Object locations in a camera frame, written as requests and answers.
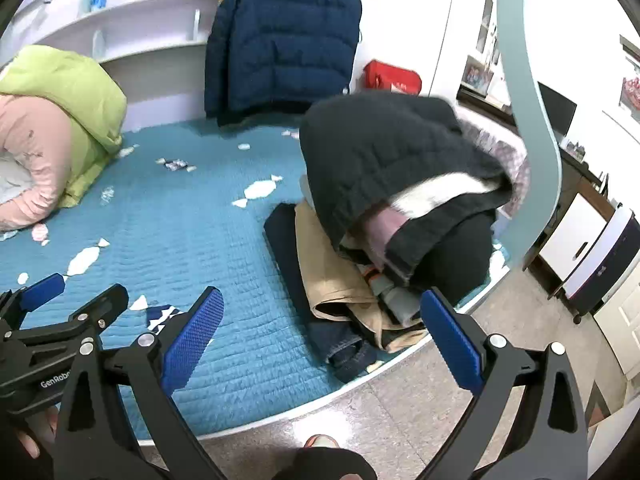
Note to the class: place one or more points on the grey garment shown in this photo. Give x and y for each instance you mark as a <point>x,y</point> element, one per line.
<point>400,302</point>

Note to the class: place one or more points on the wall picture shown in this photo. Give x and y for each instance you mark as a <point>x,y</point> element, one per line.
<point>631,92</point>

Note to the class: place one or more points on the green puffer jacket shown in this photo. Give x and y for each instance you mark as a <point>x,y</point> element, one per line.
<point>65,90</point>

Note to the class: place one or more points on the person's foot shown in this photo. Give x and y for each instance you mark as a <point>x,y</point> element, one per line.
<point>322,441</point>

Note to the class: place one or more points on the pink patterned cloth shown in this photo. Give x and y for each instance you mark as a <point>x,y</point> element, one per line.
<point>510,160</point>

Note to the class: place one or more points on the black monitor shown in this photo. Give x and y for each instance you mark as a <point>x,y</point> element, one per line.
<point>557,110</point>

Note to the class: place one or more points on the black jacket with pink stripes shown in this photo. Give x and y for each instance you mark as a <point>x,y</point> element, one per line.
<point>380,145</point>

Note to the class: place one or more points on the teal candy-print bedspread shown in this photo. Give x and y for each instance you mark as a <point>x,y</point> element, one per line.
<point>200,220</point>

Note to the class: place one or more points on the dark blue jeans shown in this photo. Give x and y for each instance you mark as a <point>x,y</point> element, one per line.
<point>345,355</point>

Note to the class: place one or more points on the black garment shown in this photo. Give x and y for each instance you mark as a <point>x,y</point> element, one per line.
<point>465,255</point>

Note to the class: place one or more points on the navy and yellow puffer jacket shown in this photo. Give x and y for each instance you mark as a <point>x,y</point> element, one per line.
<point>285,45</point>

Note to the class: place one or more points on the dark rolling cabinet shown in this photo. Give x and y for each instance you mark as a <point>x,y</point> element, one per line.
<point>605,270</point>

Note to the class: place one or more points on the person's leg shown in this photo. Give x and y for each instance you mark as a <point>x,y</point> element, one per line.
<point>325,465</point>

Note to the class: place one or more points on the red bag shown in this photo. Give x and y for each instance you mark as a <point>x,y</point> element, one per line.
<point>390,77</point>

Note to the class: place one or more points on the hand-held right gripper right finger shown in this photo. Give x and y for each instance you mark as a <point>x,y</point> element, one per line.
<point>450,340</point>

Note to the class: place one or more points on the person's left hand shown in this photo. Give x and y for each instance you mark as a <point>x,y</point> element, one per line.
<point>30,447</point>

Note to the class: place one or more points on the white cabinet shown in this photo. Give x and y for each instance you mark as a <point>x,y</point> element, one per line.
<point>460,35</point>

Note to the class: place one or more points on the framed photo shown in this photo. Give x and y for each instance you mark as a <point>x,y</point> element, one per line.
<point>477,77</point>

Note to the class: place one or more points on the pink jacket with green lining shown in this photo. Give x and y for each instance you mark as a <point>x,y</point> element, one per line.
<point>35,130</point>

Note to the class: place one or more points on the beige pants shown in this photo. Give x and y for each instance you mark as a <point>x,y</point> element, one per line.
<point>325,270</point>

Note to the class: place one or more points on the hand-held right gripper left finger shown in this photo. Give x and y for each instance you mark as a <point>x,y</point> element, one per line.
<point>192,330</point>

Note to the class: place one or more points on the dark wooden desk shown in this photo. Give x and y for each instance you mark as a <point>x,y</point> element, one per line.
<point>580,175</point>

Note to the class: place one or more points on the pale blue curved bed panel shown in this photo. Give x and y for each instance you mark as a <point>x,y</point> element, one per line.
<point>525,110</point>

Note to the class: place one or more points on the white door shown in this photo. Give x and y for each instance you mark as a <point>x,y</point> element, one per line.
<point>622,320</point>

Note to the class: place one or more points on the white headboard shelf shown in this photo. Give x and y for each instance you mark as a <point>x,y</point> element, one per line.
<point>140,15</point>

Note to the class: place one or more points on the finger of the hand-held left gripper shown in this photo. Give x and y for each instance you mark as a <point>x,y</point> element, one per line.
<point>107,300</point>
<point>42,290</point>

